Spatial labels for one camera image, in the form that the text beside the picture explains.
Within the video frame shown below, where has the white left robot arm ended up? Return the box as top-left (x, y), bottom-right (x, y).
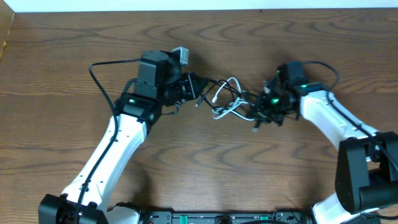
top-left (39, 72), bottom-right (209, 223)

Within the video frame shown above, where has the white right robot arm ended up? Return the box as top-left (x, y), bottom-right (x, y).
top-left (252, 77), bottom-right (397, 223)

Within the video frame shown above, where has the black usb cable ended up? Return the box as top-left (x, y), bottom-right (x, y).
top-left (195, 78), bottom-right (265, 133)

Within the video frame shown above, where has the white usb cable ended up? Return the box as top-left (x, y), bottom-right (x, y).
top-left (211, 77), bottom-right (257, 122)

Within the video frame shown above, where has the wooden side panel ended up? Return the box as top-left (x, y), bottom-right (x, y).
top-left (0, 0), bottom-right (15, 58)

